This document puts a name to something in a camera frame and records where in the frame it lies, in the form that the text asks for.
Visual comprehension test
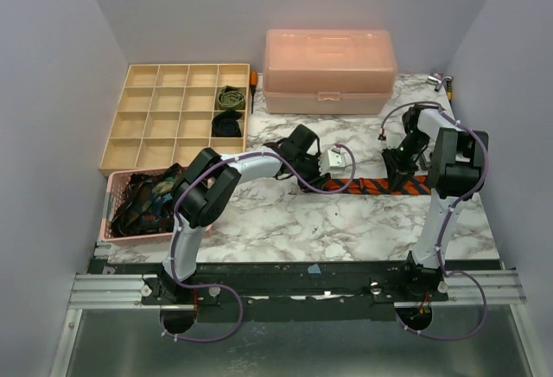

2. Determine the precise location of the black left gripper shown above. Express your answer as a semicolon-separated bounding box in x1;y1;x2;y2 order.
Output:
291;154;329;195

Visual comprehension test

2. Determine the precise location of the orange navy striped tie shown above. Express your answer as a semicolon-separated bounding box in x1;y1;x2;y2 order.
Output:
341;176;431;195

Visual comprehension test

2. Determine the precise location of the pink plastic storage box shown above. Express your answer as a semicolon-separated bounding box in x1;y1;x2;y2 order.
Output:
263;29;397;115

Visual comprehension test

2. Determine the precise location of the pink plastic basket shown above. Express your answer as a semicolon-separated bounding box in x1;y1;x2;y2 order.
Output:
97;163;213;246

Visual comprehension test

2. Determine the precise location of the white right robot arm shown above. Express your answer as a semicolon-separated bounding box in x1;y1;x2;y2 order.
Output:
382;102;489;301

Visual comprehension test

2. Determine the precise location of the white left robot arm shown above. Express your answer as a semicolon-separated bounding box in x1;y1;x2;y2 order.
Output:
162;125;329;304

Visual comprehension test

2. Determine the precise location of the pile of patterned ties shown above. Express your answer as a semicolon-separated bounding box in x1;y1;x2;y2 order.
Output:
110;163;184;238

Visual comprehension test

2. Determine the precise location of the rolled black tie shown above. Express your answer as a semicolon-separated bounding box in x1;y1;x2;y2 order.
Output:
212;110;242;137

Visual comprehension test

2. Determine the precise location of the rolled green tie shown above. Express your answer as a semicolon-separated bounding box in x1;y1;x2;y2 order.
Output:
215;86;246;111

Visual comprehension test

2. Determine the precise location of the silver socket tool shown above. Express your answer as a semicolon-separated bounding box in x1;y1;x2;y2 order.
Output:
427;73;453;92

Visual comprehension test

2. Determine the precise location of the yellow black tool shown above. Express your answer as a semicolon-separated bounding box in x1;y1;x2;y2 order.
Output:
445;80;453;101

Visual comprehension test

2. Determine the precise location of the wooden compartment tray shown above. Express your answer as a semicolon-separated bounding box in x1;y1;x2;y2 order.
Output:
99;63;251;176

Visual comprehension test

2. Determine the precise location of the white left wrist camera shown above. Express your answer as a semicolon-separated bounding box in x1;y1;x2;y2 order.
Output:
319;145;348;174

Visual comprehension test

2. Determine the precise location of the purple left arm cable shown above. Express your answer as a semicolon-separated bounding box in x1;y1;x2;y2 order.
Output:
170;143;358;343

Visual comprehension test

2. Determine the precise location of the black mounting rail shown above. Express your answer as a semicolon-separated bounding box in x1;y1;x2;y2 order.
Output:
87;258;499;327

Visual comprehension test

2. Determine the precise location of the orange handled screwdriver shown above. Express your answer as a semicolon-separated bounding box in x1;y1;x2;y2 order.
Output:
249;70;258;113

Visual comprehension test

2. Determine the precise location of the aluminium extrusion frame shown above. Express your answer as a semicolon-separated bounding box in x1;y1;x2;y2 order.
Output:
68;260;531;351

